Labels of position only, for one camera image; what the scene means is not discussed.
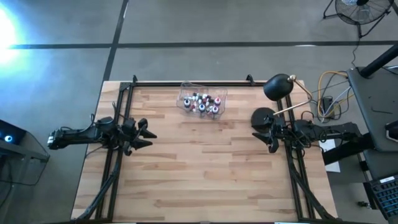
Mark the large red food colouring bottle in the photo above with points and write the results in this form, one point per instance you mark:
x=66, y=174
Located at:
x=217, y=101

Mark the black floor fan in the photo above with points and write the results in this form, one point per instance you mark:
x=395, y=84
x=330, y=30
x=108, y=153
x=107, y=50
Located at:
x=362, y=12

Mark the clear plastic container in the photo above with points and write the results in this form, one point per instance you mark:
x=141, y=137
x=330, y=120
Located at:
x=186, y=88

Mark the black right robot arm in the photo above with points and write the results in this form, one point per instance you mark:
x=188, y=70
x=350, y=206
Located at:
x=335, y=132

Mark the black table clamp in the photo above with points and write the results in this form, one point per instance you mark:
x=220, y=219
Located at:
x=249, y=80
x=134, y=79

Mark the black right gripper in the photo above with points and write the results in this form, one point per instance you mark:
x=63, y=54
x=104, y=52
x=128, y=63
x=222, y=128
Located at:
x=281, y=132

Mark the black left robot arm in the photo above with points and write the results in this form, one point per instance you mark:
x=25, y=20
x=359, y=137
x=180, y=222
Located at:
x=74, y=137

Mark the black box blue light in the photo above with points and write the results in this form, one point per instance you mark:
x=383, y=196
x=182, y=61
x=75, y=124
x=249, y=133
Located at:
x=7, y=133

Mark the black power strip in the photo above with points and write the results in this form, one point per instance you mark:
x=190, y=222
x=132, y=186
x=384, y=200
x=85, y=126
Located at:
x=327, y=104

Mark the black desk leg bar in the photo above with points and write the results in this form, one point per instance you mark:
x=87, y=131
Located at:
x=345, y=152

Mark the dark grey desk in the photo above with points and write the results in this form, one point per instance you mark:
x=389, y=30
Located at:
x=376, y=102

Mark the black white desk device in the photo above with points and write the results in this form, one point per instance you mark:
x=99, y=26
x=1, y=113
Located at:
x=392, y=130

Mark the black metal pole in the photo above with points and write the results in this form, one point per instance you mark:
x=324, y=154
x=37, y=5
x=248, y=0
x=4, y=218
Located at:
x=381, y=60

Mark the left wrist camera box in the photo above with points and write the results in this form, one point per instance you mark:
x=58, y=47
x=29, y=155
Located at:
x=130, y=124

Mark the black aluminium rig frame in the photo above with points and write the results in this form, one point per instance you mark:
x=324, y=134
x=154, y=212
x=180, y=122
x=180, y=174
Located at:
x=192, y=84

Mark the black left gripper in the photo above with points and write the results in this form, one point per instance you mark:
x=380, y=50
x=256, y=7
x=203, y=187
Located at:
x=130, y=139

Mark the small orange-label dropper bottle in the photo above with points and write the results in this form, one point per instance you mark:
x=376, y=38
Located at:
x=192, y=108

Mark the large dark food colouring bottle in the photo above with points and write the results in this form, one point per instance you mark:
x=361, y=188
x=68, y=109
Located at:
x=187, y=102

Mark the white paper sheet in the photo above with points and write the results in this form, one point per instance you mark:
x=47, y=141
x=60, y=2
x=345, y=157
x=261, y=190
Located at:
x=329, y=147

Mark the backlit keyboard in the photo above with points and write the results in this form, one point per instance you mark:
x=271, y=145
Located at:
x=385, y=196

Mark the large purple food colouring bottle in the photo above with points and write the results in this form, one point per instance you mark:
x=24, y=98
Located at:
x=214, y=109

